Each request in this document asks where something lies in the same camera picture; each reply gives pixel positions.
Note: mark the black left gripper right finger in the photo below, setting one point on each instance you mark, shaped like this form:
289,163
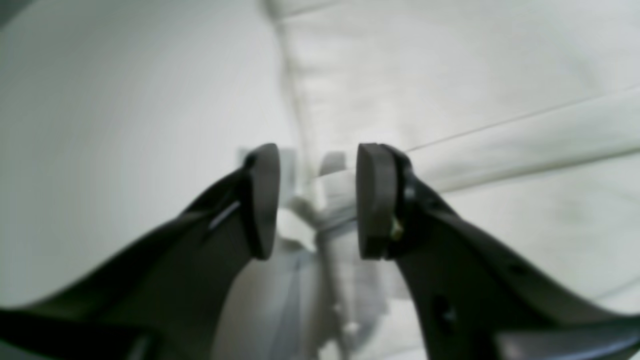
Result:
475,298

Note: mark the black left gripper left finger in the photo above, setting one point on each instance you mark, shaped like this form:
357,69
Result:
161,297

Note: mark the white T-shirt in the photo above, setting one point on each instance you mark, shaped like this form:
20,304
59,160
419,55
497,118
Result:
523,114

